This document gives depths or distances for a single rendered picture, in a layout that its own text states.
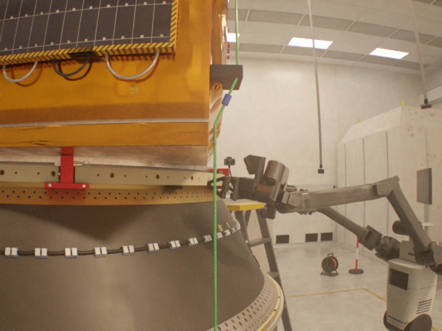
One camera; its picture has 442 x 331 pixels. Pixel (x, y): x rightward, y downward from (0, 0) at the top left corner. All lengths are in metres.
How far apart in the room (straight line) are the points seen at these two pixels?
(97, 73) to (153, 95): 0.13
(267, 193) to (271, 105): 8.43
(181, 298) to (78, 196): 0.41
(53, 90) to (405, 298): 1.57
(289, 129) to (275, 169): 8.36
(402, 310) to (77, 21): 1.65
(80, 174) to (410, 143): 6.43
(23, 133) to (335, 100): 9.57
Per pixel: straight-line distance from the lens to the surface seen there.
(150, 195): 1.06
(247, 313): 1.19
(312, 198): 1.05
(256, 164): 1.00
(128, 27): 0.72
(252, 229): 4.99
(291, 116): 9.44
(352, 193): 1.15
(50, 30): 0.78
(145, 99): 0.70
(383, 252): 1.84
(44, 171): 0.94
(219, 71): 0.71
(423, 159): 7.07
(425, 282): 1.65
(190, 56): 0.71
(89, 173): 0.95
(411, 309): 1.66
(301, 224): 9.37
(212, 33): 0.77
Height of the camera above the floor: 1.66
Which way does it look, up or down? 4 degrees up
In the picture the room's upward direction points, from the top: straight up
